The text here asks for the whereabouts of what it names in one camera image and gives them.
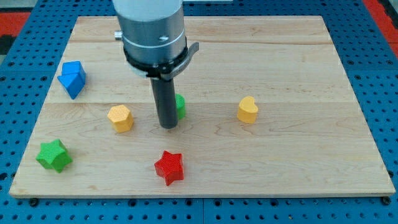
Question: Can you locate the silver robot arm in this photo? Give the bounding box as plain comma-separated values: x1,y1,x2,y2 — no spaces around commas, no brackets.
113,0,199,81

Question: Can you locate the yellow heart block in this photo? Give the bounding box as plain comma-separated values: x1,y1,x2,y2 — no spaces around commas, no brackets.
237,96,259,124

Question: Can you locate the wooden board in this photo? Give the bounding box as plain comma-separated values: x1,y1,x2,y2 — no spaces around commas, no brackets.
9,16,396,199

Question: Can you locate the green cylinder block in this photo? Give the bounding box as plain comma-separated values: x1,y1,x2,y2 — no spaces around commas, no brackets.
175,94,186,119

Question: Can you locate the red star block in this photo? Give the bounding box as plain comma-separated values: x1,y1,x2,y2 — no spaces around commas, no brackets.
154,151,184,186

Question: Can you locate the green star block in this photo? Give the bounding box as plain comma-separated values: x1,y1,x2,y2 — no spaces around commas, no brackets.
35,139,73,173

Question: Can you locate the blue triangle block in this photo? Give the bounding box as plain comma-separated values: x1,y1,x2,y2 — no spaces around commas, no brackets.
57,73,85,100

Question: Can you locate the yellow hexagon block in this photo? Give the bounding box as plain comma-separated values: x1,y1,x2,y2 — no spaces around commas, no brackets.
107,105,134,133

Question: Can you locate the blue cube block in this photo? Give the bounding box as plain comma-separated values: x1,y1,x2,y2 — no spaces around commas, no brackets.
62,60,85,75

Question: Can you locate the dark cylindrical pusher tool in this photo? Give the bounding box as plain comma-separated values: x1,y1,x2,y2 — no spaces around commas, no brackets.
150,79,178,129

